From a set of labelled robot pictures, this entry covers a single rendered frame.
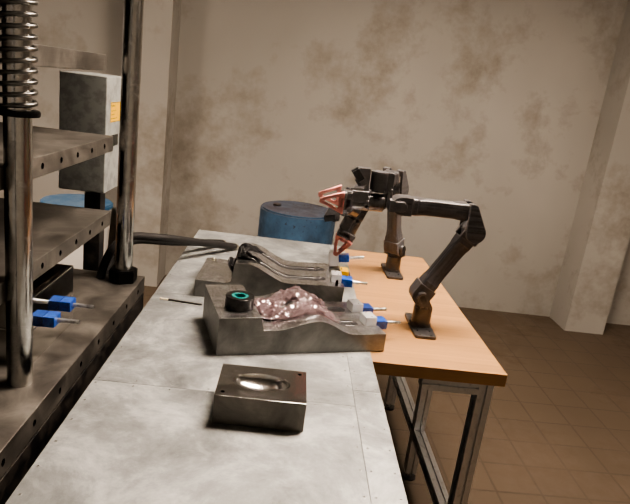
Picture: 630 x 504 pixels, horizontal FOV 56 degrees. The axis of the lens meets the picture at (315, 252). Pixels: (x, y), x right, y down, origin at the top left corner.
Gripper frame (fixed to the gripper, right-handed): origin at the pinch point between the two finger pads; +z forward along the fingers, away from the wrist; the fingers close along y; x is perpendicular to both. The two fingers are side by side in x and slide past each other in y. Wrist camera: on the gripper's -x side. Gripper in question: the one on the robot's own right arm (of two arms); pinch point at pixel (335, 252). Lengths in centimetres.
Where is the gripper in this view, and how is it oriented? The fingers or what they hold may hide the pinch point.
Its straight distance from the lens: 221.9
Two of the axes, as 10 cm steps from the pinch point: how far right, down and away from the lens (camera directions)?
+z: -4.8, 8.6, 1.5
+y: -0.3, 1.6, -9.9
